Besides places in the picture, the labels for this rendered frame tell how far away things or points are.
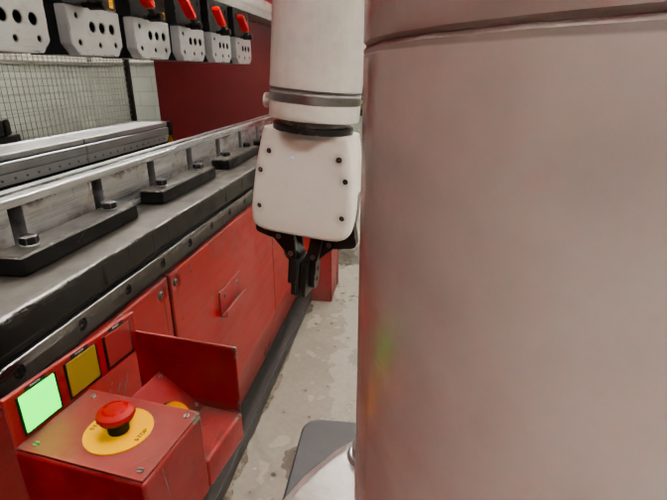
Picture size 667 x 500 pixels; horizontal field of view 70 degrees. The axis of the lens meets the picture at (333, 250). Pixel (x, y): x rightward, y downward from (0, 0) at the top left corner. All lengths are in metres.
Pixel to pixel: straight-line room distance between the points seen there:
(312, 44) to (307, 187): 0.12
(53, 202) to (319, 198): 0.58
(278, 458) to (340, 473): 1.46
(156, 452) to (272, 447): 1.14
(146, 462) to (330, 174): 0.34
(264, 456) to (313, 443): 1.44
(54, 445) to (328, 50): 0.48
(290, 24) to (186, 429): 0.42
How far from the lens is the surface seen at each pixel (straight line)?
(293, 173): 0.44
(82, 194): 0.98
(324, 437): 0.22
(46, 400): 0.63
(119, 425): 0.57
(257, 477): 1.60
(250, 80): 2.35
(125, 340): 0.71
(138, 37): 1.15
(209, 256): 1.18
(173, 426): 0.59
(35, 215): 0.89
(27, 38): 0.89
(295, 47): 0.42
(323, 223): 0.44
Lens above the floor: 1.15
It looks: 21 degrees down
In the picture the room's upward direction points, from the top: straight up
